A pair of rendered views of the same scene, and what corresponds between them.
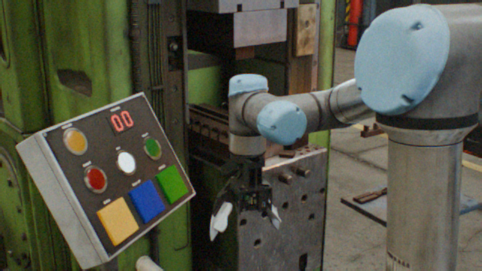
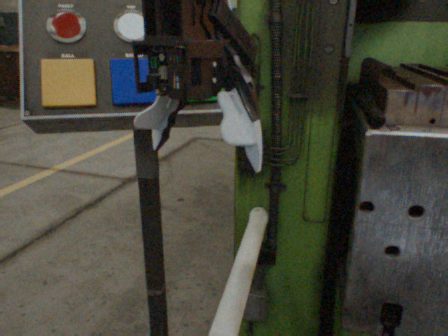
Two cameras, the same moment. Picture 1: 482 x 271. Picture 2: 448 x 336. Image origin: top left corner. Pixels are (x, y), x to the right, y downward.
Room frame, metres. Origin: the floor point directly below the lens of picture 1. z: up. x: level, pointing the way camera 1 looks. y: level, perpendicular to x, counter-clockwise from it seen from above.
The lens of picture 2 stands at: (0.79, -0.36, 1.08)
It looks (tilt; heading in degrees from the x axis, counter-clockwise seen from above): 20 degrees down; 53
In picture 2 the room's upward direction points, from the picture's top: straight up
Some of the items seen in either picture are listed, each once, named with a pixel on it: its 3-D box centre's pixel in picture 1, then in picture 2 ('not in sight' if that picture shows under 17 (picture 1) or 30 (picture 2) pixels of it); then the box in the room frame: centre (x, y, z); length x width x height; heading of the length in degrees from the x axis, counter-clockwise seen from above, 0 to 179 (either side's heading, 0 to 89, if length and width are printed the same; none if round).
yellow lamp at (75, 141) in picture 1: (75, 141); not in sight; (1.00, 0.33, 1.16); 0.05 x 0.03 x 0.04; 130
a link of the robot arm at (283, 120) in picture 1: (282, 117); not in sight; (0.93, -0.08, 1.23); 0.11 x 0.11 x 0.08; 27
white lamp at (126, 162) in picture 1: (126, 162); (132, 26); (1.07, 0.24, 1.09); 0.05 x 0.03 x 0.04; 130
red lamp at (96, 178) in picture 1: (96, 179); (66, 25); (0.98, 0.29, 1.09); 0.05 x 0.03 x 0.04; 130
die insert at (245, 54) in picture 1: (215, 43); not in sight; (1.73, 0.08, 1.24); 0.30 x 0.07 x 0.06; 40
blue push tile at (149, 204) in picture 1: (145, 202); (136, 82); (1.05, 0.20, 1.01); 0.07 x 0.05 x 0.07; 155
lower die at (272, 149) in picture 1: (218, 130); (416, 88); (1.69, 0.07, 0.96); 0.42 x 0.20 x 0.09; 40
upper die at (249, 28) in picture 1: (216, 20); not in sight; (1.69, 0.07, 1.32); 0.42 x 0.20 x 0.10; 40
